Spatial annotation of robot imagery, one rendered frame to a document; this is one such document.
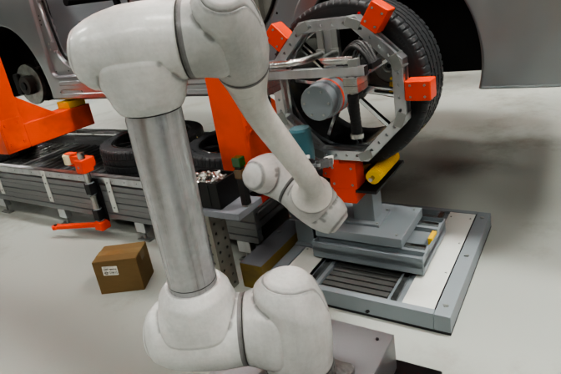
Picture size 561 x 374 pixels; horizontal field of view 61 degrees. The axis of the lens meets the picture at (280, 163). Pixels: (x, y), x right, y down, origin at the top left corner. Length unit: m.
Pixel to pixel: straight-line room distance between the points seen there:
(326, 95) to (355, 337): 0.81
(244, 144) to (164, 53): 1.27
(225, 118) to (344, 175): 0.55
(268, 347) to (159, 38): 0.63
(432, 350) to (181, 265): 1.13
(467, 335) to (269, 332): 1.05
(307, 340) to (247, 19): 0.63
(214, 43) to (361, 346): 0.81
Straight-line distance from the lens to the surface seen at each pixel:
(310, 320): 1.01
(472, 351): 1.87
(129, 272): 2.44
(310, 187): 1.11
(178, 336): 1.03
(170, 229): 0.92
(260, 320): 1.01
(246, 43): 0.78
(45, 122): 3.66
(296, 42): 1.86
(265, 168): 1.21
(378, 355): 1.24
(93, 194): 3.03
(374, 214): 2.14
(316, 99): 1.70
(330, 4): 1.87
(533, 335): 1.96
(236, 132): 2.03
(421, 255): 2.07
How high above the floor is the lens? 1.24
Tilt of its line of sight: 20 degrees down
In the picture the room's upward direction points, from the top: 9 degrees counter-clockwise
